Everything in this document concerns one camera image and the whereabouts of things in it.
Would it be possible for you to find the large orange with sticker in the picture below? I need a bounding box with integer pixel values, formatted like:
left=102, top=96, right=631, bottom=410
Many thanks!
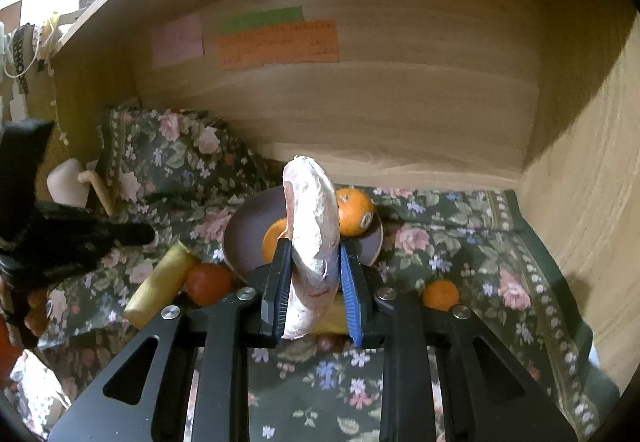
left=336, top=188, right=375, bottom=238

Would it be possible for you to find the cream round mug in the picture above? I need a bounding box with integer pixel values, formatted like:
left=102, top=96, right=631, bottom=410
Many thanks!
left=47, top=158, right=96, bottom=209

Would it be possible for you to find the small mandarin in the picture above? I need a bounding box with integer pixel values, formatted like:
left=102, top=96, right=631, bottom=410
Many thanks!
left=24, top=289, right=52, bottom=337
left=422, top=279, right=460, bottom=312

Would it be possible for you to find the yellow corn cob piece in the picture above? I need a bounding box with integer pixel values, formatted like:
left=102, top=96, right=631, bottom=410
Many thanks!
left=124, top=243, right=200, bottom=329
left=320, top=299, right=350, bottom=335

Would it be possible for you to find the pink sticky note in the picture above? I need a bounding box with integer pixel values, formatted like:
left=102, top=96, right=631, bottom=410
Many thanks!
left=151, top=13, right=205, bottom=68

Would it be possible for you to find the brown round plate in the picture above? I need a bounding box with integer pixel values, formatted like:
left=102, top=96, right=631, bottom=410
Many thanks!
left=222, top=185, right=385, bottom=283

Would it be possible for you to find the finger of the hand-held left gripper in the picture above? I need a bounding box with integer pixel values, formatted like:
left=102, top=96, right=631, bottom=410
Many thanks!
left=107, top=221, right=156, bottom=248

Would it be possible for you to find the floral printed cloth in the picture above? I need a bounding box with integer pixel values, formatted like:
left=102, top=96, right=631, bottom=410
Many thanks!
left=10, top=107, right=621, bottom=442

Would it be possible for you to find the white patterned cloth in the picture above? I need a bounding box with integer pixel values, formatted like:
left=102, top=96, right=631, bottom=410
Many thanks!
left=10, top=352, right=71, bottom=434

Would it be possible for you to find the red plastic item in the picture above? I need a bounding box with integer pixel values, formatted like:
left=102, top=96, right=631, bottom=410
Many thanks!
left=0, top=319, right=23, bottom=385

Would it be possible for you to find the yellow hanging item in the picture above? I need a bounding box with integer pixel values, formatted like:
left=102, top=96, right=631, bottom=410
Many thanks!
left=42, top=12, right=64, bottom=59

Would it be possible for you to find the red tomato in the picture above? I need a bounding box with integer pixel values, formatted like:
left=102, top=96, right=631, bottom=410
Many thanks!
left=185, top=263, right=235, bottom=307

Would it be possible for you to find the green sticky note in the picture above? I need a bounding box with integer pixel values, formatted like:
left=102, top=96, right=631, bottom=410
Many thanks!
left=220, top=7, right=304, bottom=34

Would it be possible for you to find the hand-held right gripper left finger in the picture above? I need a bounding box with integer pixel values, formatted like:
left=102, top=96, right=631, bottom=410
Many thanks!
left=47, top=237, right=296, bottom=442

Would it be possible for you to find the orange sticky note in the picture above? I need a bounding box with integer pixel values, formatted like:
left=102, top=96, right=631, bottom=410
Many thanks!
left=217, top=20, right=340, bottom=70

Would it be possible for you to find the wooden desk shelf unit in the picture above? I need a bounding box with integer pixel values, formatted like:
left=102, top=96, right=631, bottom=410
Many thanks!
left=47, top=0, right=640, bottom=393

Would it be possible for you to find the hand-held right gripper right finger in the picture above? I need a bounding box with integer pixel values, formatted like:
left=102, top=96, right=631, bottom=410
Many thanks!
left=339, top=239, right=581, bottom=442

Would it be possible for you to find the beige hooked stick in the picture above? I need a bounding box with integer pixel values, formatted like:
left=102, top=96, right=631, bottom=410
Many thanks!
left=79, top=169, right=116, bottom=216

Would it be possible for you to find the plastic-wrapped pink white food piece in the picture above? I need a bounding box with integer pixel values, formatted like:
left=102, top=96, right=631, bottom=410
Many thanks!
left=282, top=156, right=341, bottom=340

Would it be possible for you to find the black lace headband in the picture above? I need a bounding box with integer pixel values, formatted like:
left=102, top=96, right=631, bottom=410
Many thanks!
left=12, top=28, right=31, bottom=97

